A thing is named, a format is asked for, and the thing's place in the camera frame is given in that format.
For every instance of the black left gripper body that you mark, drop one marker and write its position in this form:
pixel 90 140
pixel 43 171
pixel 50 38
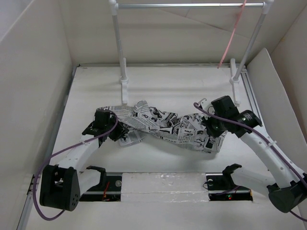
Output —
pixel 112 123

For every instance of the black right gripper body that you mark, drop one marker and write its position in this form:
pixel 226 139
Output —
pixel 216 126

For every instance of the newspaper print trousers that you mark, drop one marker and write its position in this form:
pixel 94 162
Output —
pixel 185 131

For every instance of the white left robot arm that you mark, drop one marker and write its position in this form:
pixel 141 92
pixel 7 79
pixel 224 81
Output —
pixel 63 183

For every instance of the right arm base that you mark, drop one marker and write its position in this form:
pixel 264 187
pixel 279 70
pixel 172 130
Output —
pixel 220 189

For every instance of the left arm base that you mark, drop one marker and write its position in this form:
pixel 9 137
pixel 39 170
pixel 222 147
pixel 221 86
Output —
pixel 111 192

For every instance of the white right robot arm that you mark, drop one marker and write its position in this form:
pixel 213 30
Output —
pixel 287 187

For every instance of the white clothes rack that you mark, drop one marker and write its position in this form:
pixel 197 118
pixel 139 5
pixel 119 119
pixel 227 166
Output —
pixel 235 71

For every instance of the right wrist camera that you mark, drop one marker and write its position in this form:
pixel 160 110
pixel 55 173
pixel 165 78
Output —
pixel 204 107

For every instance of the aluminium rail right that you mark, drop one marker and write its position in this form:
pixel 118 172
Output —
pixel 250 93

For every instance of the aluminium rail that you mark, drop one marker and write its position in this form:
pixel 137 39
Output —
pixel 33 186
pixel 250 93

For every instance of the aluminium rail left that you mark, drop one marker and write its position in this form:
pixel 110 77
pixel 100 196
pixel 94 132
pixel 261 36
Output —
pixel 33 186

